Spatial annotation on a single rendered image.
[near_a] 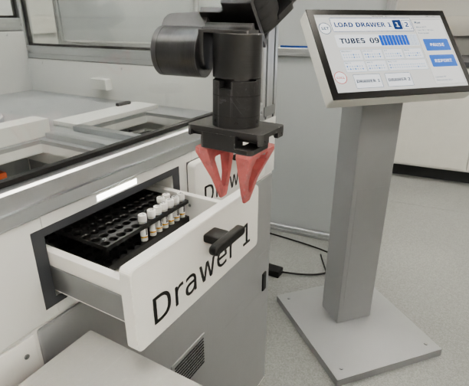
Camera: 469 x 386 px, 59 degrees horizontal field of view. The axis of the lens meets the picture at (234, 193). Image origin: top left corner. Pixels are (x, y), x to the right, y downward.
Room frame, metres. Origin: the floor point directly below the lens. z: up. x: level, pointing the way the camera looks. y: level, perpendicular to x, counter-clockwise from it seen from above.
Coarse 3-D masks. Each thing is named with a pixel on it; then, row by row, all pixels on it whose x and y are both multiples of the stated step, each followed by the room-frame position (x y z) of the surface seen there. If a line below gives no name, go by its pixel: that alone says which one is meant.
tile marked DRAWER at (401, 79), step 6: (402, 72) 1.30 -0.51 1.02; (408, 72) 1.31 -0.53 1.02; (390, 78) 1.27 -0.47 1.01; (396, 78) 1.28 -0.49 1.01; (402, 78) 1.29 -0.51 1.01; (408, 78) 1.29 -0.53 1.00; (390, 84) 1.26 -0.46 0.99; (396, 84) 1.26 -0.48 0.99; (402, 84) 1.27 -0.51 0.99; (408, 84) 1.28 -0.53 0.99; (414, 84) 1.28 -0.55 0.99
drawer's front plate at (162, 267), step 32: (256, 192) 0.60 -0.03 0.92; (192, 224) 0.47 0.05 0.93; (224, 224) 0.52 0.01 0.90; (256, 224) 0.61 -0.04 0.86; (160, 256) 0.40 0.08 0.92; (192, 256) 0.45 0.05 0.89; (128, 288) 0.36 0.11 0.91; (160, 288) 0.40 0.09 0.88; (192, 288) 0.45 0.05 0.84; (128, 320) 0.37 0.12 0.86
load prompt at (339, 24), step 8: (336, 24) 1.35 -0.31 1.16; (344, 24) 1.36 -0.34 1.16; (352, 24) 1.37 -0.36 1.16; (360, 24) 1.38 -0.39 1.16; (368, 24) 1.39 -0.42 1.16; (376, 24) 1.40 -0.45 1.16; (384, 24) 1.41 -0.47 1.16; (392, 24) 1.42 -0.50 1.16; (400, 24) 1.43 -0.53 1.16; (408, 24) 1.44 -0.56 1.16
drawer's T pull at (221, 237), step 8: (208, 232) 0.48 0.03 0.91; (216, 232) 0.48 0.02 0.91; (224, 232) 0.48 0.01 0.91; (232, 232) 0.48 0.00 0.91; (240, 232) 0.49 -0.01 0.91; (208, 240) 0.47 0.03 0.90; (216, 240) 0.46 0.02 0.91; (224, 240) 0.46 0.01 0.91; (232, 240) 0.47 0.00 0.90; (216, 248) 0.44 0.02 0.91; (224, 248) 0.45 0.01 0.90; (216, 256) 0.44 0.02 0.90
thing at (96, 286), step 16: (160, 192) 0.67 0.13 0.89; (176, 192) 0.66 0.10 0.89; (192, 208) 0.64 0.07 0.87; (48, 256) 0.46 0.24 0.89; (64, 256) 0.45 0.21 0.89; (64, 272) 0.44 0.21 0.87; (80, 272) 0.43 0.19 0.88; (96, 272) 0.42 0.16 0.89; (112, 272) 0.41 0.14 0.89; (64, 288) 0.45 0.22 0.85; (80, 288) 0.43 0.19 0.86; (96, 288) 0.41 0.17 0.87; (112, 288) 0.40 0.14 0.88; (96, 304) 0.42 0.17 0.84; (112, 304) 0.40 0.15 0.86
